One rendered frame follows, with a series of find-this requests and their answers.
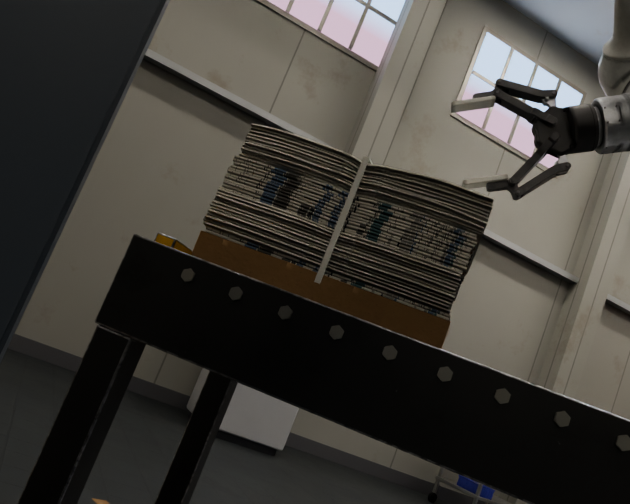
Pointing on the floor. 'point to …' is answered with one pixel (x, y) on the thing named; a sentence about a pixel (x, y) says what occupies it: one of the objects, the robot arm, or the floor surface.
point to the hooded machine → (252, 418)
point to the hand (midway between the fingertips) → (464, 144)
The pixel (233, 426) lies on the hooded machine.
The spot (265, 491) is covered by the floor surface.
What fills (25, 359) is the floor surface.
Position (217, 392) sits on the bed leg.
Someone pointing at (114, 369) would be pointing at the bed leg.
